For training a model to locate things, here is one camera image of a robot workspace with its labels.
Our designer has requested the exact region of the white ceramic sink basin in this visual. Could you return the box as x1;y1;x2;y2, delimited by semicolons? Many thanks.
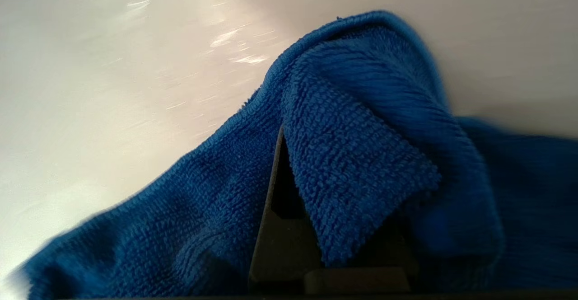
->
0;0;578;291

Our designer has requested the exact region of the blue microfiber towel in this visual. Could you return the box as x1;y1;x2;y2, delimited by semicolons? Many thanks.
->
9;10;578;300

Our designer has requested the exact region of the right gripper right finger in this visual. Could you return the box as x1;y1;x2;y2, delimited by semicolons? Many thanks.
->
330;216;418;269

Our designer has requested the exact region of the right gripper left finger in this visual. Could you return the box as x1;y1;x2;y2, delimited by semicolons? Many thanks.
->
248;127;324;292

